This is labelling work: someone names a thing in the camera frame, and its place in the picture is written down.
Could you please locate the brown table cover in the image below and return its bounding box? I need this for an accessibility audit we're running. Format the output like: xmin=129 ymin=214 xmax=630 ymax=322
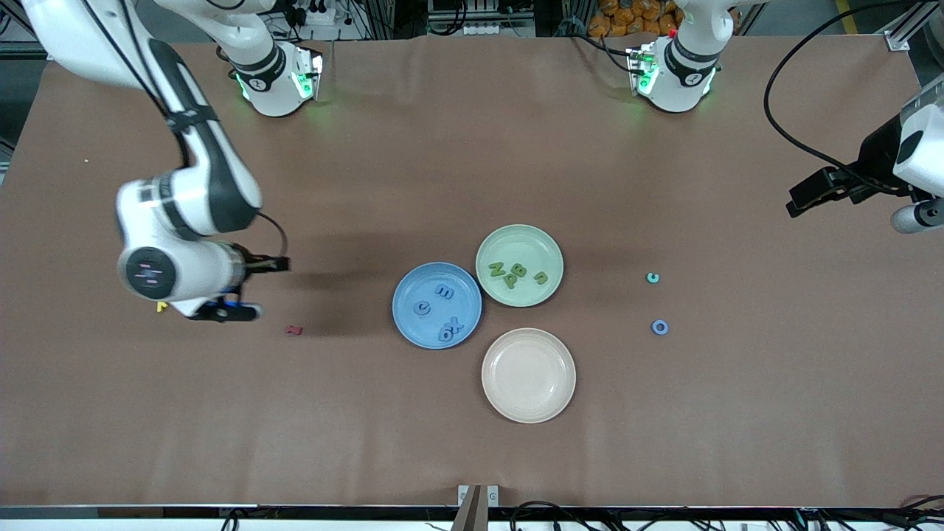
xmin=0 ymin=33 xmax=944 ymax=510

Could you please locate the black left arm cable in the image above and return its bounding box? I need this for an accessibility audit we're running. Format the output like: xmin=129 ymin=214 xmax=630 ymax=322
xmin=763 ymin=0 xmax=944 ymax=178

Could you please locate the orange fruit pile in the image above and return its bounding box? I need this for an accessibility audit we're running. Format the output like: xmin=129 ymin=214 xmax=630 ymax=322
xmin=588 ymin=0 xmax=681 ymax=38

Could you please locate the green plate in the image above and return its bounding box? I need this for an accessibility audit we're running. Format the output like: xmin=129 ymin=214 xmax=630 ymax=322
xmin=475 ymin=224 xmax=565 ymax=308

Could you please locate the beige plate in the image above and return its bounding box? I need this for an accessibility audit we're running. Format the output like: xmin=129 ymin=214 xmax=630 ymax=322
xmin=481 ymin=327 xmax=577 ymax=424

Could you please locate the blue plate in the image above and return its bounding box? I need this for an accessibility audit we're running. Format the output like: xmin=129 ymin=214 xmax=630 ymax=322
xmin=392 ymin=262 xmax=483 ymax=350

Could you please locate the aluminium frame rail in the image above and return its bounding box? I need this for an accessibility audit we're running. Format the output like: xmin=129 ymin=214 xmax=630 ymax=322
xmin=885 ymin=0 xmax=944 ymax=52

